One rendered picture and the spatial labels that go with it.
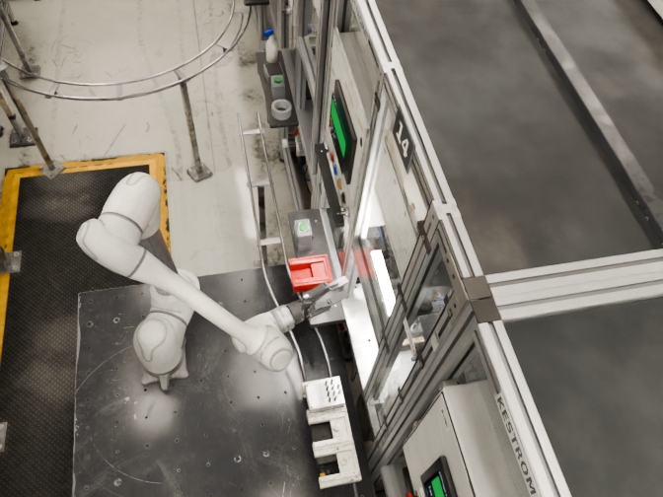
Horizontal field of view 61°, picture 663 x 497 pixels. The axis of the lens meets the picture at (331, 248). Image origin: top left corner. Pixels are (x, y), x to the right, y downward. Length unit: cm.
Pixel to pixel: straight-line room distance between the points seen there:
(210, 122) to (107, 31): 128
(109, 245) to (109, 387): 85
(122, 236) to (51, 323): 172
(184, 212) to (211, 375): 150
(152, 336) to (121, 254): 52
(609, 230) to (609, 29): 67
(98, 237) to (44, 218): 209
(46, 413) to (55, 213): 123
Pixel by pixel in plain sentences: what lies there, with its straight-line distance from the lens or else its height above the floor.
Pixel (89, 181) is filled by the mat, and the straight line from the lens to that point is 390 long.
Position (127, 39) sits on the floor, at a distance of 487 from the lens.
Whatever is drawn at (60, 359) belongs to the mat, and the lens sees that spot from 330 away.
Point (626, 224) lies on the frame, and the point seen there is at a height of 201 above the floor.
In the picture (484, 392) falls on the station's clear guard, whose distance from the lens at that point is 109.
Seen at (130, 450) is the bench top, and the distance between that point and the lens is 234.
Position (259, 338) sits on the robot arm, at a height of 128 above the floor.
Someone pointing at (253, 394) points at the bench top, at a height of 68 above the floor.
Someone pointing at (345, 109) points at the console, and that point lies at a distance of 169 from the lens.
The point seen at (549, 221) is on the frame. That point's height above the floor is 201.
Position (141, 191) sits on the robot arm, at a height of 151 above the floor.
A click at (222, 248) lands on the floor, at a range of 344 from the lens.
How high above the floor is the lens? 289
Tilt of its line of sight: 57 degrees down
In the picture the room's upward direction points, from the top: 8 degrees clockwise
